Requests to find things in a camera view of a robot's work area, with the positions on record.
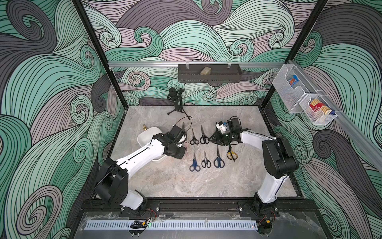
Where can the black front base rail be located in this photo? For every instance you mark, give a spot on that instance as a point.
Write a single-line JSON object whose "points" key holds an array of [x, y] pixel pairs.
{"points": [[167, 207]]}

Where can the beige block in tray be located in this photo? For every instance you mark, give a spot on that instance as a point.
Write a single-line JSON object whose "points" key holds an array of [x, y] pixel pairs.
{"points": [[206, 71]]}

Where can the black microphone on tripod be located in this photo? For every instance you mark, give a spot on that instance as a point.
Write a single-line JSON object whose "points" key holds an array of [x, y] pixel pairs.
{"points": [[175, 97]]}

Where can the clear wall bin lower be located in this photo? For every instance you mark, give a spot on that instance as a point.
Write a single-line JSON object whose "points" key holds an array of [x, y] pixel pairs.
{"points": [[318, 118]]}

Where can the white perforated cable duct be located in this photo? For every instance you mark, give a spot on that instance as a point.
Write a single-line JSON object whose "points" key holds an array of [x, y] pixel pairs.
{"points": [[227, 225]]}

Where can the clear wall bin upper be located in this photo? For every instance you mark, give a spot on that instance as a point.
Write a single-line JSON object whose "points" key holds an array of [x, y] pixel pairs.
{"points": [[290, 96]]}

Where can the aluminium wall rail back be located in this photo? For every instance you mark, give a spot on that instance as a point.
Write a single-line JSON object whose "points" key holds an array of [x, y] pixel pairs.
{"points": [[164, 64]]}

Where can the yellow handled scissors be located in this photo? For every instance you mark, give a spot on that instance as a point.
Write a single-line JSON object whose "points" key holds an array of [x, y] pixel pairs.
{"points": [[231, 155]]}

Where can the aluminium wall rail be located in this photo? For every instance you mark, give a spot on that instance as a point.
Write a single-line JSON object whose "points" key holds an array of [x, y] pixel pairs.
{"points": [[164, 64], [358, 137]]}

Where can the black medium scissors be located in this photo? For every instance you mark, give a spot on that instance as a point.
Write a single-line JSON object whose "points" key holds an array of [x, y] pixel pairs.
{"points": [[204, 139]]}

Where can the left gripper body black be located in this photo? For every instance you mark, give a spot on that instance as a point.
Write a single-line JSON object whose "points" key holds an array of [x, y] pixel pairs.
{"points": [[177, 152]]}

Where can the clear wall bin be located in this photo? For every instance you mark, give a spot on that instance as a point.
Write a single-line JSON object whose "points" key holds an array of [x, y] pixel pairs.
{"points": [[318, 118], [290, 96]]}

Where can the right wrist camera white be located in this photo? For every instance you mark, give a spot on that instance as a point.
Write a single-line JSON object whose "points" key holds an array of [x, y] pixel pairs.
{"points": [[232, 125]]}

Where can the aluminium wall rail right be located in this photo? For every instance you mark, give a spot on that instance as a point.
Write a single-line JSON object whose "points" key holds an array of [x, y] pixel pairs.
{"points": [[358, 137]]}

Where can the dark teal handled scissors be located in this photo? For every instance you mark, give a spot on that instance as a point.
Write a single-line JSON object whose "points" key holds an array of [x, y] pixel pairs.
{"points": [[218, 162]]}

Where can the red yellow boxes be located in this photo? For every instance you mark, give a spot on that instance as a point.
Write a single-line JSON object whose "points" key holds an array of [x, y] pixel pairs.
{"points": [[316, 105]]}

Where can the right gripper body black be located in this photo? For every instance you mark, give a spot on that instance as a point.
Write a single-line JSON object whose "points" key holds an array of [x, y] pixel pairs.
{"points": [[220, 138]]}

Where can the small black scissors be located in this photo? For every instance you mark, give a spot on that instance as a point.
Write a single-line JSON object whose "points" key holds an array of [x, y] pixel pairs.
{"points": [[206, 163], [194, 141]]}

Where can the black wall shelf tray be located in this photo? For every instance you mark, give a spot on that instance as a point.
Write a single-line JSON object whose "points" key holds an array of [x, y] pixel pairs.
{"points": [[219, 74]]}

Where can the blue red packet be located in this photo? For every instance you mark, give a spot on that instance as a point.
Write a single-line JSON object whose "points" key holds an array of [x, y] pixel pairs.
{"points": [[293, 81]]}

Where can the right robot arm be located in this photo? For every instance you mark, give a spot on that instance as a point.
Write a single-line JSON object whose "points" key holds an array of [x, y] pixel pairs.
{"points": [[278, 156]]}

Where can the blue handled scissors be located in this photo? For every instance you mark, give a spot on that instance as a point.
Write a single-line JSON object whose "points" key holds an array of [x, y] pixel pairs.
{"points": [[194, 166]]}

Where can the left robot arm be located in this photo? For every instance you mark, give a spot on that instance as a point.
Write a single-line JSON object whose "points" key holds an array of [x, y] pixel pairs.
{"points": [[112, 183]]}

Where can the white plastic storage box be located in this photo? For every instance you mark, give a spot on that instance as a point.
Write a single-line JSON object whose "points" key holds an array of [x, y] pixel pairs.
{"points": [[146, 136]]}

